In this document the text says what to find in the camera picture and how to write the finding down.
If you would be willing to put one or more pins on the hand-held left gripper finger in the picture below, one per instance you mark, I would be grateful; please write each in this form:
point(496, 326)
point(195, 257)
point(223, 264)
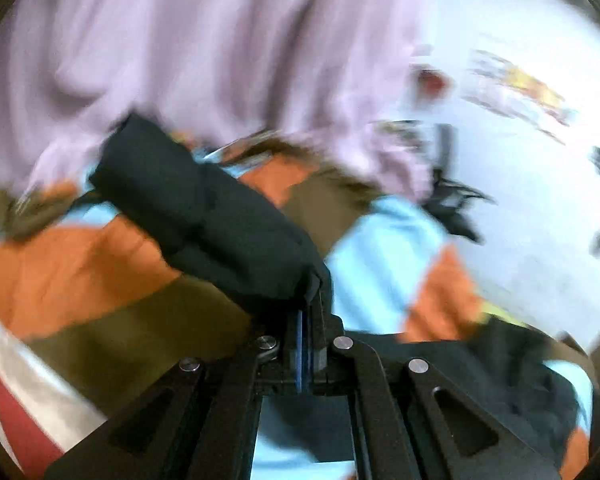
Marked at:
point(298, 350)
point(307, 355)

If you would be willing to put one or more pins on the black garment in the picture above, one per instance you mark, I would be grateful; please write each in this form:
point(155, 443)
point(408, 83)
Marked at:
point(215, 225)

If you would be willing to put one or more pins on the black office chair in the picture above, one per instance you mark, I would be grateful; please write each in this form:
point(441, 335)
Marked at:
point(452, 200)

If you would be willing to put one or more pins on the colourful striped bedsheet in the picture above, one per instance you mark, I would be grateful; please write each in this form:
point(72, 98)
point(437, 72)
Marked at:
point(80, 270)

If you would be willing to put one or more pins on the red hanging ornament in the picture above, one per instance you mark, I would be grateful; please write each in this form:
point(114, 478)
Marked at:
point(432, 82)

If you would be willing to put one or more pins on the pink curtain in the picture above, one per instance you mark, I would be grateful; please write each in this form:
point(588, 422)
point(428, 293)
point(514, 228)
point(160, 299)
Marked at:
point(180, 50)

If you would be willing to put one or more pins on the row of wall posters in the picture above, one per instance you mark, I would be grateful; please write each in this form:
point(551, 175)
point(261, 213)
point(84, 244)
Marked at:
point(522, 92)

